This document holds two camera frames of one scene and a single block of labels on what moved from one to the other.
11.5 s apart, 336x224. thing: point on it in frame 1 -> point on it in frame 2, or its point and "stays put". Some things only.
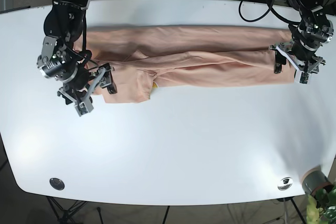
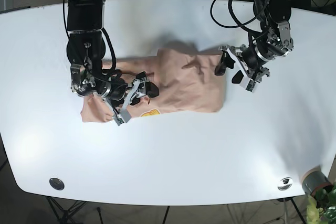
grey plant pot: [314, 179] stays put
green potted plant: [321, 207] stays put
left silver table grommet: [56, 183] stays put
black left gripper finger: [281, 55] -> [229, 56]
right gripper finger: [107, 81] -> [146, 88]
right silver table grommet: [285, 183] stays put
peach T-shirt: [142, 58] -> [188, 81]
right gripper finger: [83, 106] -> [122, 116]
